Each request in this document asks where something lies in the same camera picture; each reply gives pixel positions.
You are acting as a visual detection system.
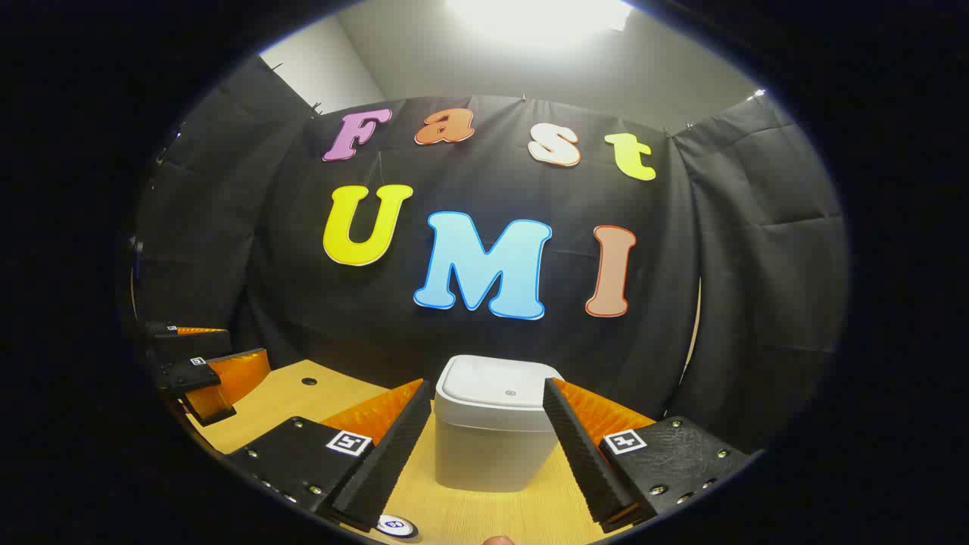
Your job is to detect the black backdrop cloth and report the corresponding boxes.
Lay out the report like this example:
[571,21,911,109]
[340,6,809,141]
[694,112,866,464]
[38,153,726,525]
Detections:
[129,53,849,455]

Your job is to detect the blue grey pop can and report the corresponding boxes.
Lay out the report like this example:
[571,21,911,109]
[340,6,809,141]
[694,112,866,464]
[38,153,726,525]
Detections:
[376,514,419,539]

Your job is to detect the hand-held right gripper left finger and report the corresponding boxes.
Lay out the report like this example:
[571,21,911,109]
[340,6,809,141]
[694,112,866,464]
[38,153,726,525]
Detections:
[223,378,432,533]

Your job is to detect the grey desktop garbage bin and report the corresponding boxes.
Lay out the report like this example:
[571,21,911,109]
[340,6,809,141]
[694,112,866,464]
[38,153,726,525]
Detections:
[434,354,565,494]

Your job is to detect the wooden desktop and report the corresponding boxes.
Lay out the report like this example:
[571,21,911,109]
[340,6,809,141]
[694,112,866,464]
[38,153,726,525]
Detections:
[178,360,659,545]

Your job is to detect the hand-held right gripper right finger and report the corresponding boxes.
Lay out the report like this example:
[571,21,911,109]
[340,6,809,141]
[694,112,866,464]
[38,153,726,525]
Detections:
[542,377,758,533]

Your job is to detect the large ceiling light panel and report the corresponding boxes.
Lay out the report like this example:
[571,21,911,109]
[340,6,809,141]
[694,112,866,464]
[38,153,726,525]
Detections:
[447,0,633,46]

